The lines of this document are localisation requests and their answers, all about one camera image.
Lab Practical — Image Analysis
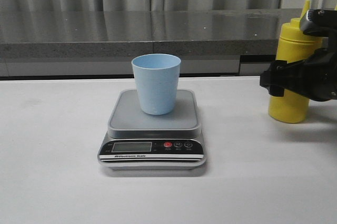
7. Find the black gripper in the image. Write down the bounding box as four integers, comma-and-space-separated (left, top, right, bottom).
260, 9, 336, 101

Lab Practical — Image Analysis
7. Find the digital kitchen scale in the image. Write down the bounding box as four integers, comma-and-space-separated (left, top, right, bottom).
97, 89, 207, 177

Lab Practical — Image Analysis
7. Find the grey stone counter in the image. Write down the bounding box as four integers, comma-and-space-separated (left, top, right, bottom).
1, 8, 301, 79

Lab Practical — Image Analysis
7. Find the light blue plastic cup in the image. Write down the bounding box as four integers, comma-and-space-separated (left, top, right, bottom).
132, 54, 181, 115

